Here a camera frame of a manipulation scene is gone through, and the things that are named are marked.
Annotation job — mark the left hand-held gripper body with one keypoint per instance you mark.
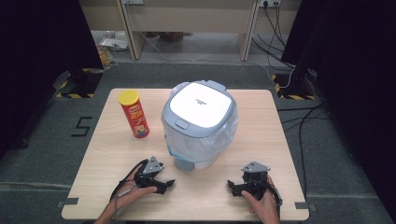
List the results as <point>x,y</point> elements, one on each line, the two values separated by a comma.
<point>149,171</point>

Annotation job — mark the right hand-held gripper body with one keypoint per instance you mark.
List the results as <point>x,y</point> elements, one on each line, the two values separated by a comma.
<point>255,179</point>

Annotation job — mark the person's right hand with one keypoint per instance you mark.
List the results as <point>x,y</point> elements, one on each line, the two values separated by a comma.
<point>266,208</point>

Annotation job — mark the person's left hand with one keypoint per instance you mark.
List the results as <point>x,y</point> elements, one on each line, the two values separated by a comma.
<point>127,194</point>

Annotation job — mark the red chips can yellow lid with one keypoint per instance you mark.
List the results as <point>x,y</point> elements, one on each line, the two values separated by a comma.
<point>137,118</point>

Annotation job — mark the grey tape piece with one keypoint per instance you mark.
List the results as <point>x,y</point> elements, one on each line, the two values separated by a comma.
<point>303,205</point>
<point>70,201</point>

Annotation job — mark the black tape floor mark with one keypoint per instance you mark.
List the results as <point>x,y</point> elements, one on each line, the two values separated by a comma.
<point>82,127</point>

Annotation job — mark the white grey lidded trash can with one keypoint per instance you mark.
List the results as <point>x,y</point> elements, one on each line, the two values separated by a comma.
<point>200,105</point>

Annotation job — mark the yellow black hazard tape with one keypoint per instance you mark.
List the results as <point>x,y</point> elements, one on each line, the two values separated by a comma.
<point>74,95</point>
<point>295,97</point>

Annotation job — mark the yellow plastic bag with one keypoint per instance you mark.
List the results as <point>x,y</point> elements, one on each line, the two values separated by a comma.
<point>106,57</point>

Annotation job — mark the papers and clutter pile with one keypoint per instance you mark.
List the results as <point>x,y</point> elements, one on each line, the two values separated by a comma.
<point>113,43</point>

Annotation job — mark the black curtain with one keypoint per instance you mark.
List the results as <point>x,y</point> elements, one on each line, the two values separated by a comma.
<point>40,62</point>
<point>351,77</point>

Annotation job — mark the beige wooden desk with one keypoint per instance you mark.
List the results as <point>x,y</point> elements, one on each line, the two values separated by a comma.
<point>186,18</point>

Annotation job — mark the white wall power outlet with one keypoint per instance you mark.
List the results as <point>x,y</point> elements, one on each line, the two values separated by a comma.
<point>269,2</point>

